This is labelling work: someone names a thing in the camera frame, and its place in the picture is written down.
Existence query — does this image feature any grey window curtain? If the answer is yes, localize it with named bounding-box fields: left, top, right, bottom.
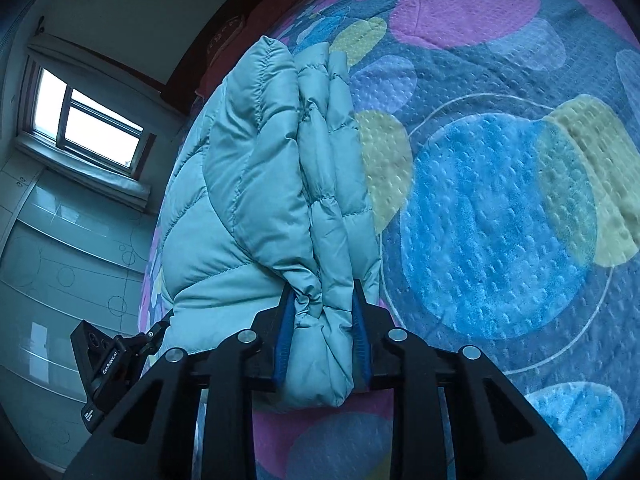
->
left=14, top=135, right=153, bottom=207

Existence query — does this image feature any white wardrobe with circle pattern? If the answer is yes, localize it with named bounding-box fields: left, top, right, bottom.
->
left=0, top=157, right=163, bottom=461

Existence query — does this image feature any white framed window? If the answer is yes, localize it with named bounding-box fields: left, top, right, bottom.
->
left=30, top=55, right=152, bottom=181

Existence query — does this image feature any light teal puffer jacket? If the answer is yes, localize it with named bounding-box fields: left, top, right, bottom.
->
left=150, top=35, right=384, bottom=409

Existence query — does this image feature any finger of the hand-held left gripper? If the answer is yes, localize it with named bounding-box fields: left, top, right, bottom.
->
left=122, top=309, right=176, bottom=368

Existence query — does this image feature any brown printed pillow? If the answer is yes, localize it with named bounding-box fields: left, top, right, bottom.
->
left=204, top=9, right=252, bottom=63

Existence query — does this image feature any dark wooden headboard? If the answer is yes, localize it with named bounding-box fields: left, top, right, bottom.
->
left=162, top=0, right=283, bottom=113

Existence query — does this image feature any floral printed bed blanket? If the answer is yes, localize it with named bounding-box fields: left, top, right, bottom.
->
left=135, top=0, right=640, bottom=480

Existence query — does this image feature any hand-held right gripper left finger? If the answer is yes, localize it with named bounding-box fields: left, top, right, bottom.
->
left=65, top=284, right=297, bottom=480

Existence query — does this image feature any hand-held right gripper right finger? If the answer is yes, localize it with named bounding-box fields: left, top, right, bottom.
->
left=351, top=279, right=588, bottom=480

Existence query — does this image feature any red pillow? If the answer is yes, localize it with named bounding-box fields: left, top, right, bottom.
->
left=195, top=0, right=303, bottom=103

